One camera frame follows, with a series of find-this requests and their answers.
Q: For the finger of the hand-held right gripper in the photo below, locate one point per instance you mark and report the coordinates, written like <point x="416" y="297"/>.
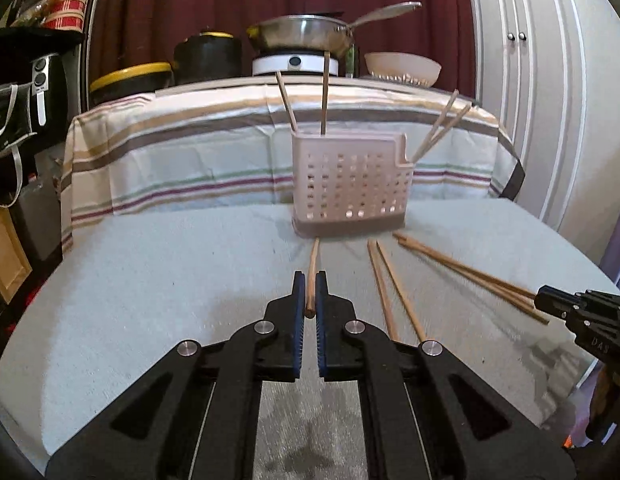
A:
<point x="605" y="300"/>
<point x="555" y="300"/>

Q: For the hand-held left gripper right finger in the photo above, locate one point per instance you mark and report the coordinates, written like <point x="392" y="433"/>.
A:
<point x="321" y="320"/>

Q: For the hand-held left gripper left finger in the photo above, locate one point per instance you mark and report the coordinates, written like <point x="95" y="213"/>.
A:
<point x="299" y="320"/>

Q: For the single wooden chopstick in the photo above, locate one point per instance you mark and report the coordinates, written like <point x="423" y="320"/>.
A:
<point x="312" y="280"/>

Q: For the group of wooden chopsticks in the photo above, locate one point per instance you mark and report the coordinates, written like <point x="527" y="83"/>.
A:
<point x="382" y="290"/>

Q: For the pink perforated utensil holder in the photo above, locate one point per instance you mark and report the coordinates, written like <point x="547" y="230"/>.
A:
<point x="350" y="185"/>

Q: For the white cabinet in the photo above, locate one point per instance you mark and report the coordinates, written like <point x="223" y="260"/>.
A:
<point x="555" y="110"/>

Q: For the striped tablecloth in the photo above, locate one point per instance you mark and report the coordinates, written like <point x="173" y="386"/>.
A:
<point x="190" y="150"/>

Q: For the white induction cooker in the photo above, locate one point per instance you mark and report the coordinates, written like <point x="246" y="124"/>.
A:
<point x="285" y="64"/>

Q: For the green oil bottle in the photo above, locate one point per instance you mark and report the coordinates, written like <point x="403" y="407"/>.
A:
<point x="352" y="62"/>

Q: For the white bowl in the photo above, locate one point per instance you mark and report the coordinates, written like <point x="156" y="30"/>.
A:
<point x="402" y="67"/>

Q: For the black pot with yellow lid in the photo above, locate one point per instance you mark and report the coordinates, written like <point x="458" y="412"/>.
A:
<point x="207" y="60"/>

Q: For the dark grey box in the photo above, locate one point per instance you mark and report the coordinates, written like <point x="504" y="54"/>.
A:
<point x="40" y="220"/>

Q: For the steel wok pan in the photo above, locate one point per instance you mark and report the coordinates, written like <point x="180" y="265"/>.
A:
<point x="300" y="32"/>

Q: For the flat yellow lidded pan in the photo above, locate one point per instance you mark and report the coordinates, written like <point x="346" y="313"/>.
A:
<point x="130" y="85"/>

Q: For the black silver air fryer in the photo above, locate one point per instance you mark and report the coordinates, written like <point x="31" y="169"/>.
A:
<point x="52" y="95"/>

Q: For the maroon curtain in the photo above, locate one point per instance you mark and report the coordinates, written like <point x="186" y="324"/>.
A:
<point x="190" y="0"/>

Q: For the black shelf rack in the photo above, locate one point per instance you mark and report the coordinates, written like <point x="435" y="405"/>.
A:
<point x="40" y="37"/>

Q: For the red striped round box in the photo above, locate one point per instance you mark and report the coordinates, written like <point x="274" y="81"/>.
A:
<point x="65" y="12"/>

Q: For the yellow wooden frame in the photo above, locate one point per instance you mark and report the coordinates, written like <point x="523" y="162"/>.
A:
<point x="7" y="255"/>

